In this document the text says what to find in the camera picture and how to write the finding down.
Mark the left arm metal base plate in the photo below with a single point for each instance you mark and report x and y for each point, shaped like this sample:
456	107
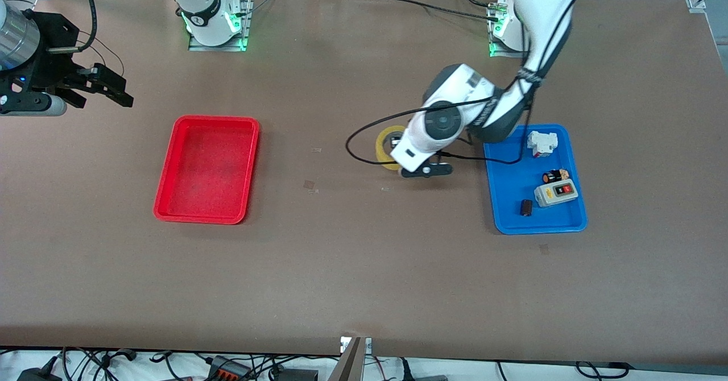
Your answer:
503	53

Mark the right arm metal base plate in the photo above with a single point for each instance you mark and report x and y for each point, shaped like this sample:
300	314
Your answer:
248	17

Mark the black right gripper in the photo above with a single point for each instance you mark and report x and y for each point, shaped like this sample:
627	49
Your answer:
50	57

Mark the aluminium table edge bracket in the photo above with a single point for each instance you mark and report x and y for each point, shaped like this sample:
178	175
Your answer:
354	358

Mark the grey push button switch box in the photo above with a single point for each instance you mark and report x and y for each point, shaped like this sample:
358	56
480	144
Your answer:
556	193

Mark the small dark brown block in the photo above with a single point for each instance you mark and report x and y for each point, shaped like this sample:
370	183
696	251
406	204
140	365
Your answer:
526	207

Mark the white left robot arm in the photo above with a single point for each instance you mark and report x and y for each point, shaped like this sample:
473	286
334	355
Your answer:
443	122

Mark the white circuit breaker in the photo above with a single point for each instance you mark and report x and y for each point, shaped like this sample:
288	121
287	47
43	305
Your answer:
542	143

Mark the black orange power strip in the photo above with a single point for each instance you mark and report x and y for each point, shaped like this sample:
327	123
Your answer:
227	368

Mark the black power adapter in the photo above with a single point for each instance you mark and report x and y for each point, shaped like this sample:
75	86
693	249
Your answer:
37	374

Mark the blue plastic tray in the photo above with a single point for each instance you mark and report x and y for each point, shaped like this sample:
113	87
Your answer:
512	210

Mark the black gold battery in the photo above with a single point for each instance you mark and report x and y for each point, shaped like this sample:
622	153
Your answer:
554	175

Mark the yellow clear tape roll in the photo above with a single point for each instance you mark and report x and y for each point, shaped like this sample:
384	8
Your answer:
382	149

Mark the red plastic tray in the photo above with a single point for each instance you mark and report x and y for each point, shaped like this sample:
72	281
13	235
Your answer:
207	170

